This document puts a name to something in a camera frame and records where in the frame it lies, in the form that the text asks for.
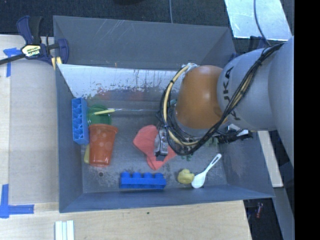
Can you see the red-orange cloth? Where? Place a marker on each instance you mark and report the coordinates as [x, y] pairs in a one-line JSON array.
[[145, 140]]

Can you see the yellow toy duck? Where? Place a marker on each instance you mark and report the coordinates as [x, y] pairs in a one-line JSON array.
[[185, 177]]

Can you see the blue toy building brick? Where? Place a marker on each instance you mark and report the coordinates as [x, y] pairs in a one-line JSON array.
[[80, 121], [142, 181]]

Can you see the white plastic spoon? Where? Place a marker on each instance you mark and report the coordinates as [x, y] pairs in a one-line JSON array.
[[200, 180]]

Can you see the orange plastic cup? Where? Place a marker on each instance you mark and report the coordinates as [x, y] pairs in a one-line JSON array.
[[101, 144]]

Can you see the yellow plastic straw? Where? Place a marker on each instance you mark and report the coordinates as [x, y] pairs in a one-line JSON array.
[[105, 112]]

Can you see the green plastic cup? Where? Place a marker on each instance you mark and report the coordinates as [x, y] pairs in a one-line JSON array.
[[100, 119]]

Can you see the yellow plastic piece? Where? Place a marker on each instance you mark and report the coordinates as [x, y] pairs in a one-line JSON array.
[[86, 155]]

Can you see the grey metal bin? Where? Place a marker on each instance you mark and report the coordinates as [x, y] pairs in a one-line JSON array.
[[140, 46]]

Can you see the pale wood board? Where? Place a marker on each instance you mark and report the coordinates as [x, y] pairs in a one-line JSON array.
[[32, 134]]

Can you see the black cylinder on white bracket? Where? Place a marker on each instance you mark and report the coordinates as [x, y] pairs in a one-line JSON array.
[[233, 136]]

